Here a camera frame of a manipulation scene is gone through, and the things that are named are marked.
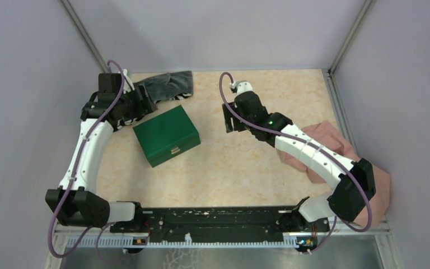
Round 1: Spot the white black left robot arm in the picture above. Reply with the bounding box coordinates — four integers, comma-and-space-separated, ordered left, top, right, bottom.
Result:
45, 69, 157, 232

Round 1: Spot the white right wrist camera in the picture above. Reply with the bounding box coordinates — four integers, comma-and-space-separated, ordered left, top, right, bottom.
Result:
230, 80, 253, 96

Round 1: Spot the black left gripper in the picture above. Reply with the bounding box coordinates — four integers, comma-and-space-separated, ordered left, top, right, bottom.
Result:
117, 82, 158, 122

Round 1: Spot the grey-green zebra plush towel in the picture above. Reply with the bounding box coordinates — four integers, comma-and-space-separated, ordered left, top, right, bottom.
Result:
118, 71, 194, 127

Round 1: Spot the right aluminium frame post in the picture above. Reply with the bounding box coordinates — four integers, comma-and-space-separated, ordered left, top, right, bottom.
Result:
329, 0, 377, 78

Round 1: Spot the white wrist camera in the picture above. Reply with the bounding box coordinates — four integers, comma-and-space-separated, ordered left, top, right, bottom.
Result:
123, 69, 135, 94
230, 80, 253, 96

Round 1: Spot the aluminium frame post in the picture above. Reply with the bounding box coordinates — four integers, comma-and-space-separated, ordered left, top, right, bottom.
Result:
58, 0, 111, 73
329, 0, 377, 78

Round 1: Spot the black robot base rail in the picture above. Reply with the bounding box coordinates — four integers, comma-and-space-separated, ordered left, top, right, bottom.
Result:
110, 206, 330, 247

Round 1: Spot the left aluminium frame post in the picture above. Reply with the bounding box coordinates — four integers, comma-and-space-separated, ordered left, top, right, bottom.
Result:
58, 0, 111, 73

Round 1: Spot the green jewelry box with lid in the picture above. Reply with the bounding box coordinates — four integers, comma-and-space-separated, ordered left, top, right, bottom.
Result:
133, 105, 201, 168

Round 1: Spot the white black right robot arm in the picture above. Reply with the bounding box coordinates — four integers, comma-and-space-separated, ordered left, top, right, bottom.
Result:
222, 91, 376, 231

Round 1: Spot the pink cloth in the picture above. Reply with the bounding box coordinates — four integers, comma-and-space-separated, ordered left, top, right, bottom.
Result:
277, 120, 391, 228

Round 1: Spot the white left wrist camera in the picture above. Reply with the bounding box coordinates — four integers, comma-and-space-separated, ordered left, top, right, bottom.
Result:
123, 69, 135, 94

